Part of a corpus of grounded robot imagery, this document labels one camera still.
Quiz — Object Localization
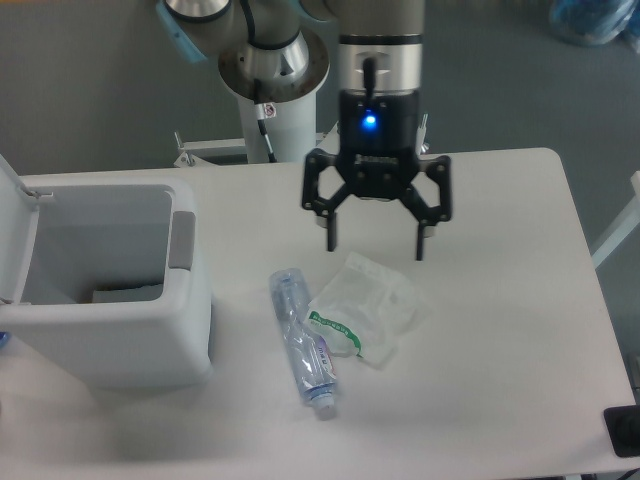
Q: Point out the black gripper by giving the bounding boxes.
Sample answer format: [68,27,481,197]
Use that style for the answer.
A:
[301,90,453,261]

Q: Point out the crushed clear plastic bottle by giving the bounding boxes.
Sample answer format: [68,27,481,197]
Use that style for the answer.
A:
[269,268,337,421]

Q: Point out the clear plastic bag green strip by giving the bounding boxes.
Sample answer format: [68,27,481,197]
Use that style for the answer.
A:
[304,252,426,370]

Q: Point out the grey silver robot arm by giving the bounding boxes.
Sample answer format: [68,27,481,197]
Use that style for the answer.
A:
[155,1,453,250]

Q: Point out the white trash can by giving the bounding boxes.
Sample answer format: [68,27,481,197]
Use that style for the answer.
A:
[1,167,212,388]

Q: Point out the blue plastic bag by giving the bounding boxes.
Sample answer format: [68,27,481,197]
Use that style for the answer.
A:
[548,1,639,47]

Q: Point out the black device at table edge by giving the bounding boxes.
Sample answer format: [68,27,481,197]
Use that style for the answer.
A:
[603,405,639,458]

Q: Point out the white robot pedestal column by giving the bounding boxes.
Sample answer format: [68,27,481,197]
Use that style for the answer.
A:
[217,27,331,164]

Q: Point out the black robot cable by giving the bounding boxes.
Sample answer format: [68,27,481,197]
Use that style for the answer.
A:
[252,78,278,164]

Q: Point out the white pedestal base frame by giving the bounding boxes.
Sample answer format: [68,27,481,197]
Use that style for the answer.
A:
[174,112,430,168]

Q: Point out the white frame leg right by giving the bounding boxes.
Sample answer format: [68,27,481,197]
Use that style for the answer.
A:
[591,171,639,269]

